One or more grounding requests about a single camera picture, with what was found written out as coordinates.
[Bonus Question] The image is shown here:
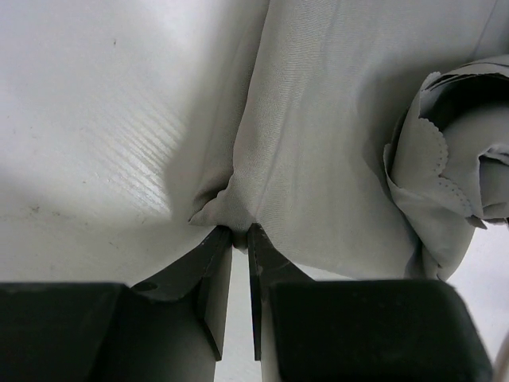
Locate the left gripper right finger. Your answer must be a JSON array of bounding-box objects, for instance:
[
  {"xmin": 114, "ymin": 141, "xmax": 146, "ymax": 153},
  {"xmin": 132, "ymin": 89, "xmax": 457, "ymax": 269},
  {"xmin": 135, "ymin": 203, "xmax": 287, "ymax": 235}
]
[{"xmin": 247, "ymin": 224, "xmax": 493, "ymax": 382}]

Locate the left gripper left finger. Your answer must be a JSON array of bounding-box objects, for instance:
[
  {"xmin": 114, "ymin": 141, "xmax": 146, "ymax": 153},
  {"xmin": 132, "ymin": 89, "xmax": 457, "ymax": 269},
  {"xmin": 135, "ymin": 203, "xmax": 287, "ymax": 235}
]
[{"xmin": 1, "ymin": 227, "xmax": 232, "ymax": 381}]

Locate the grey cloth placemat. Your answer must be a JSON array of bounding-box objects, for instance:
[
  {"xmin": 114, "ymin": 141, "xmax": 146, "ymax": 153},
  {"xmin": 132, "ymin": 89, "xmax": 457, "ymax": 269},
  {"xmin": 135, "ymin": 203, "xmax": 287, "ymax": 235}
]
[{"xmin": 189, "ymin": 1, "xmax": 508, "ymax": 279}]

